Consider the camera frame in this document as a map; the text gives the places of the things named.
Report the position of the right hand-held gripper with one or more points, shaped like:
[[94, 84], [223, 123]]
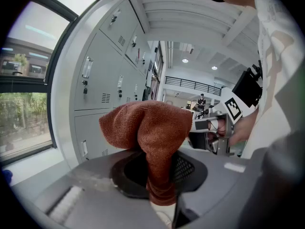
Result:
[[233, 110]]

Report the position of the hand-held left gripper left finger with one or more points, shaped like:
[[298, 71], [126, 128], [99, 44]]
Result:
[[95, 175]]

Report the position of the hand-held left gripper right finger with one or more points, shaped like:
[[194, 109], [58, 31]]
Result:
[[214, 180]]

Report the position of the brown cleaning cloth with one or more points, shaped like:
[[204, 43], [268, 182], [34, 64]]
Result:
[[155, 132]]

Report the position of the grey metal locker door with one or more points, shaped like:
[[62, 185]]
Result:
[[104, 75]]

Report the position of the grey metal locker cabinet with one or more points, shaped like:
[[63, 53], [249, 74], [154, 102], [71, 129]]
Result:
[[107, 30]]

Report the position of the person's right forearm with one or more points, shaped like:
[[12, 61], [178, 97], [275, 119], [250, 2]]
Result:
[[243, 128]]

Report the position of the person's right hand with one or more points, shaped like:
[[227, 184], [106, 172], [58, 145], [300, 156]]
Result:
[[220, 129]]

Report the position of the black mezzanine railing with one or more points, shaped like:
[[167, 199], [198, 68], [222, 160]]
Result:
[[190, 82]]

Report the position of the round ceiling light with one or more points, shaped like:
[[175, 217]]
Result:
[[214, 67], [185, 60]]

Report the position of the pink hanging clothes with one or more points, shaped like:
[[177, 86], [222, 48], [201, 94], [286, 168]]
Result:
[[155, 87]]

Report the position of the dark green hanging garment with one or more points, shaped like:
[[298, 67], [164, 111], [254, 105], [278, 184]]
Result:
[[145, 94]]

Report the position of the small blue object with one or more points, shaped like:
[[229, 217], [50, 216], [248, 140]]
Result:
[[7, 175]]

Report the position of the red hanging tag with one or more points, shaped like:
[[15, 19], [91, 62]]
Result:
[[138, 52]]

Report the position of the person's white printed t-shirt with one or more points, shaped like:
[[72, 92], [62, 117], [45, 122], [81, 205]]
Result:
[[278, 56]]

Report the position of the black-framed window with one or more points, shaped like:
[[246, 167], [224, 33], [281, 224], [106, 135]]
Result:
[[35, 32]]

